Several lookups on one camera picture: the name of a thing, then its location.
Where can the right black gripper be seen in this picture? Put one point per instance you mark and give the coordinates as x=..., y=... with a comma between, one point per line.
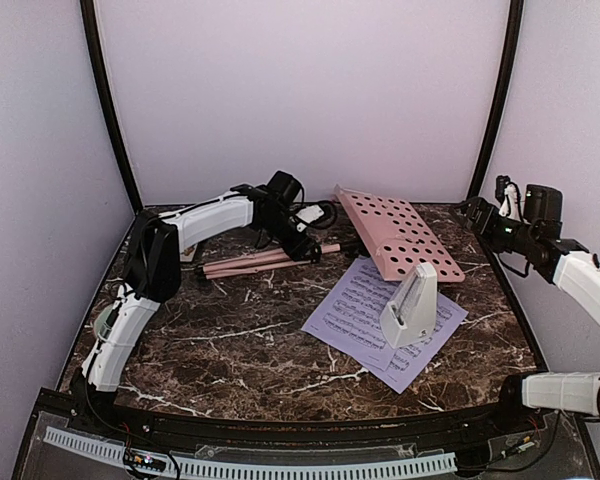
x=478, y=207

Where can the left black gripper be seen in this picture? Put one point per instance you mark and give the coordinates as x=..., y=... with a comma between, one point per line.
x=298, y=249

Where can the pink music stand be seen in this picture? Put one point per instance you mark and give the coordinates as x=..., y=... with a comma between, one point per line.
x=393, y=233

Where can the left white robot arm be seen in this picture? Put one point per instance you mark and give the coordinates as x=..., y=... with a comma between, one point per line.
x=152, y=271

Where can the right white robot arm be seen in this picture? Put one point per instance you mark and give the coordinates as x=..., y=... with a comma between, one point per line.
x=571, y=383

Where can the sticker sheet card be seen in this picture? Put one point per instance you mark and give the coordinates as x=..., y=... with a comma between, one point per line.
x=188, y=254

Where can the upper purple sheet music page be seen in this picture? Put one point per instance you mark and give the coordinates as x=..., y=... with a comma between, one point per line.
x=348, y=319

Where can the purple sheet music page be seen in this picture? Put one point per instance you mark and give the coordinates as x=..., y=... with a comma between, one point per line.
x=348, y=319
x=410, y=361

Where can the white metronome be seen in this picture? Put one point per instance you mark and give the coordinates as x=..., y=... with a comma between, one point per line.
x=410, y=314

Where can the lower purple sheet music page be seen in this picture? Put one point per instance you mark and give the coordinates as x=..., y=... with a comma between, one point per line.
x=410, y=361

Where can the green ceramic bowl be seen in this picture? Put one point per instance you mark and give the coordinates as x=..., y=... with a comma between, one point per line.
x=104, y=322

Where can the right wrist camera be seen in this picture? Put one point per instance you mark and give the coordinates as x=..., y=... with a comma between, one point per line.
x=542, y=203

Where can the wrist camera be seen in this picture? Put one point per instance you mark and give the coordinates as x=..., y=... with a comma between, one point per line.
x=284, y=187
x=542, y=203

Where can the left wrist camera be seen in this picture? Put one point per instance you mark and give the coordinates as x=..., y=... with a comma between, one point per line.
x=284, y=187

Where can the black front rail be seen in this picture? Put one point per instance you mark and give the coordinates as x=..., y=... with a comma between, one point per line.
x=463, y=428

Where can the right black frame post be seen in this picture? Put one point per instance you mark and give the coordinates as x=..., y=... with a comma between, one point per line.
x=501, y=89

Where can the black frame post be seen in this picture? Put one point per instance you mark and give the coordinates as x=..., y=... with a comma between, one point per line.
x=501, y=89
x=106, y=100

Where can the white slotted cable duct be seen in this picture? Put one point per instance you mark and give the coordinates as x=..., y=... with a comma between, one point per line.
x=248, y=464

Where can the left black frame post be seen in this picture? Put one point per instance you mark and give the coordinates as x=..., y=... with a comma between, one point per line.
x=106, y=100

